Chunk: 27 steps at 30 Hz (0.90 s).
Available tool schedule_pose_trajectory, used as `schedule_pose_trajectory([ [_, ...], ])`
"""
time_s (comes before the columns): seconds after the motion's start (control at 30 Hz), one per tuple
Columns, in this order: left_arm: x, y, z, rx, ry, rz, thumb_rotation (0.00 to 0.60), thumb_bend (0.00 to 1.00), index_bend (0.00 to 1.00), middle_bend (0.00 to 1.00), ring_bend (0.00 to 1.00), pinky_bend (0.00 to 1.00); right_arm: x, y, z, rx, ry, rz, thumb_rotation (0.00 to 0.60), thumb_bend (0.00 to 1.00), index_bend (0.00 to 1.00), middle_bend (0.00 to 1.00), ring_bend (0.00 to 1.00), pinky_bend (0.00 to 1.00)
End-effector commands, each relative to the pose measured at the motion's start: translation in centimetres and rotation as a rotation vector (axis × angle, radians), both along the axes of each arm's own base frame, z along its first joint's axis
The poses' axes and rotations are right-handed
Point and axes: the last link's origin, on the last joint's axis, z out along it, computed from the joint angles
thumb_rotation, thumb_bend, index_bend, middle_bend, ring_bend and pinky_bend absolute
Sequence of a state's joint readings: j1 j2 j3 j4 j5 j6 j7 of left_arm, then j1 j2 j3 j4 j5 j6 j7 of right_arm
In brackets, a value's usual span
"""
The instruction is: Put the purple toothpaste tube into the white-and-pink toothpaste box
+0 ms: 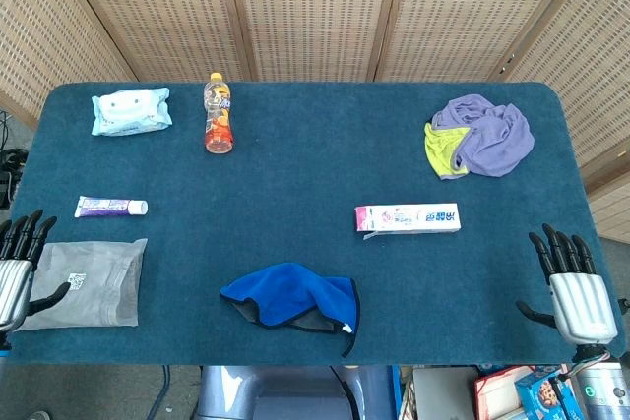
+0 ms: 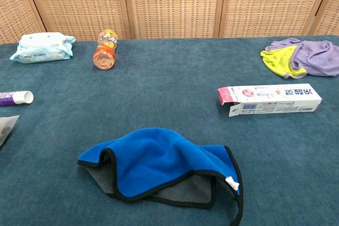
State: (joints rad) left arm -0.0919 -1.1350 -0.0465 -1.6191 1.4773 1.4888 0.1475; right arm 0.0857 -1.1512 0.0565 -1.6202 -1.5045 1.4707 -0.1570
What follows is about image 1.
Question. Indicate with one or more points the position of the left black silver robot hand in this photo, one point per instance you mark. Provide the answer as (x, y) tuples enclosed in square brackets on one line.
[(14, 280)]

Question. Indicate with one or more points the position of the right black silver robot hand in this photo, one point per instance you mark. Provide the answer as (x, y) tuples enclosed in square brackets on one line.
[(583, 304)]

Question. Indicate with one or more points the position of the purple white toothpaste tube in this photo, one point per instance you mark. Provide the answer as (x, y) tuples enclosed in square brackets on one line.
[(106, 206)]

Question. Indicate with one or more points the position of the white pink toothpaste box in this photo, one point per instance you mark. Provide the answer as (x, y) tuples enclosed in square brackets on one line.
[(408, 217)]

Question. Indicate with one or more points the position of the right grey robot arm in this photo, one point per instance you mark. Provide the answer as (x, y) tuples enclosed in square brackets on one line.
[(605, 390)]

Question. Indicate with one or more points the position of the blue cookie box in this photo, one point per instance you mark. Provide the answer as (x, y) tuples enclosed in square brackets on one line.
[(544, 393)]

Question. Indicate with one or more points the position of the grey flat laptop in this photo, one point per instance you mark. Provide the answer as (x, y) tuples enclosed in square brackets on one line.
[(443, 390)]

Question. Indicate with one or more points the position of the purple yellow cloth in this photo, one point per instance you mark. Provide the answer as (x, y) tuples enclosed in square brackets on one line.
[(497, 139)]

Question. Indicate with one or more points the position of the light blue wet wipes pack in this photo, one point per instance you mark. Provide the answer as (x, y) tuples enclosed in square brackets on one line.
[(130, 112)]

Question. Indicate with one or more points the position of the orange drink plastic bottle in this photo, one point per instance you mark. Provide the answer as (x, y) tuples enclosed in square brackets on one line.
[(218, 115)]

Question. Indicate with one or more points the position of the blue grey microfibre cloth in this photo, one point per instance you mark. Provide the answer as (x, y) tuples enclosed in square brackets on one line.
[(290, 294)]

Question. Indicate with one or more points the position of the grey blue robot torso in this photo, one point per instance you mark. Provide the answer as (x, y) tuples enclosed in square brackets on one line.
[(295, 393)]

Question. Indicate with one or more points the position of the dark teal table mat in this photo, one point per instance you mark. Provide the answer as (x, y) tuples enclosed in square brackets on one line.
[(305, 179)]

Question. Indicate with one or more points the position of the bamboo folding screen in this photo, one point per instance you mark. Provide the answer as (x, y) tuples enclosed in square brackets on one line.
[(315, 12)]

